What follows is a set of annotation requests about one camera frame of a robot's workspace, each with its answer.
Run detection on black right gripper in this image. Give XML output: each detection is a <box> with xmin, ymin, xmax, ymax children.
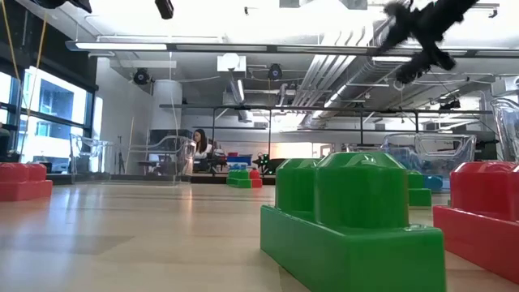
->
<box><xmin>371</xmin><ymin>0</ymin><xmax>482</xmax><ymax>85</ymax></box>

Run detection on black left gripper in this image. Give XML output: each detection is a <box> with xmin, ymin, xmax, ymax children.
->
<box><xmin>154</xmin><ymin>0</ymin><xmax>175</xmax><ymax>21</ymax></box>

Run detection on clear plastic bin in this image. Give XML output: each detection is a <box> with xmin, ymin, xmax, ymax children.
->
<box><xmin>489</xmin><ymin>97</ymin><xmax>519</xmax><ymax>164</ymax></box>
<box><xmin>380</xmin><ymin>132</ymin><xmax>478</xmax><ymax>192</ymax></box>
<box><xmin>69</xmin><ymin>133</ymin><xmax>197</xmax><ymax>184</ymax></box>

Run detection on short blue block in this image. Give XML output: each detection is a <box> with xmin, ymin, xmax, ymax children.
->
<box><xmin>422</xmin><ymin>174</ymin><xmax>445</xmax><ymax>192</ymax></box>

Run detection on long green block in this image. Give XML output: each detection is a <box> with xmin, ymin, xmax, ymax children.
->
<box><xmin>225</xmin><ymin>168</ymin><xmax>253</xmax><ymax>190</ymax></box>
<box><xmin>406</xmin><ymin>169</ymin><xmax>433</xmax><ymax>208</ymax></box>

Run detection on short red block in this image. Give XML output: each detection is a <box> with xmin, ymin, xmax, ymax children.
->
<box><xmin>248</xmin><ymin>167</ymin><xmax>264</xmax><ymax>190</ymax></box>
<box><xmin>0</xmin><ymin>161</ymin><xmax>54</xmax><ymax>203</ymax></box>
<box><xmin>431</xmin><ymin>161</ymin><xmax>519</xmax><ymax>285</ymax></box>

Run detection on short green block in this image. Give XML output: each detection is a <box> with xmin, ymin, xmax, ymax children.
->
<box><xmin>259</xmin><ymin>151</ymin><xmax>448</xmax><ymax>292</ymax></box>

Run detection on long ceiling light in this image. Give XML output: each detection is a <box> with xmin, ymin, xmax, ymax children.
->
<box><xmin>64</xmin><ymin>39</ymin><xmax>271</xmax><ymax>54</ymax></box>

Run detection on black round ceiling speaker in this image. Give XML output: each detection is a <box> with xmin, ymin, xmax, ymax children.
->
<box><xmin>267</xmin><ymin>62</ymin><xmax>284</xmax><ymax>81</ymax></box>
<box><xmin>132</xmin><ymin>67</ymin><xmax>151</xmax><ymax>87</ymax></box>

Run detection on silver ceiling ducts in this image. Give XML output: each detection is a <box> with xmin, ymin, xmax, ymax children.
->
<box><xmin>291</xmin><ymin>19</ymin><xmax>390</xmax><ymax>118</ymax></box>

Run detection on white ceiling box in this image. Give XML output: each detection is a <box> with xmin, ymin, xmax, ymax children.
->
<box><xmin>216</xmin><ymin>52</ymin><xmax>247</xmax><ymax>74</ymax></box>

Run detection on white cylindrical column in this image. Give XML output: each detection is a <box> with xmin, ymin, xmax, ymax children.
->
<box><xmin>150</xmin><ymin>79</ymin><xmax>184</xmax><ymax>131</ymax></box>

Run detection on person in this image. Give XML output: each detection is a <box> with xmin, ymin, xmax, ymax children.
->
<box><xmin>191</xmin><ymin>128</ymin><xmax>216</xmax><ymax>174</ymax></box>

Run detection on large window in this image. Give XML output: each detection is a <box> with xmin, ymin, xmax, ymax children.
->
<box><xmin>0</xmin><ymin>67</ymin><xmax>97</xmax><ymax>163</ymax></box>

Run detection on blue storage box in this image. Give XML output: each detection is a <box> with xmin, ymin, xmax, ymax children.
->
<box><xmin>225</xmin><ymin>155</ymin><xmax>253</xmax><ymax>170</ymax></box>

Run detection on black device green lights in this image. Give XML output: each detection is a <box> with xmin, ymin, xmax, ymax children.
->
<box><xmin>251</xmin><ymin>152</ymin><xmax>287</xmax><ymax>176</ymax></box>

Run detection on black metal rack frame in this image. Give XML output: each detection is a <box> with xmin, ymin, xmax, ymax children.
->
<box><xmin>158</xmin><ymin>103</ymin><xmax>494</xmax><ymax>157</ymax></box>

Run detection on thin yellow cable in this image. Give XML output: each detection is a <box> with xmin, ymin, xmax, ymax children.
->
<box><xmin>0</xmin><ymin>0</ymin><xmax>21</xmax><ymax>81</ymax></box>
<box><xmin>19</xmin><ymin>15</ymin><xmax>49</xmax><ymax>155</ymax></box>

